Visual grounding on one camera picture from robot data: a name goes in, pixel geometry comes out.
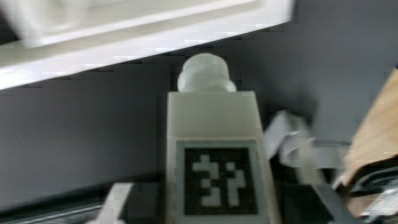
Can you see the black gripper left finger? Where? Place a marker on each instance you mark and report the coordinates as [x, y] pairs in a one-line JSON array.
[[132, 204]]

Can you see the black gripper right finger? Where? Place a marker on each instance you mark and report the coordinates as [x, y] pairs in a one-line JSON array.
[[310, 203]]

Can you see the white table leg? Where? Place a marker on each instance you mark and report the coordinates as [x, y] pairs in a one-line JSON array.
[[219, 185]]

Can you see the white square table top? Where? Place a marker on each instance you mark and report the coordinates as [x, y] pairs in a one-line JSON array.
[[83, 34]]

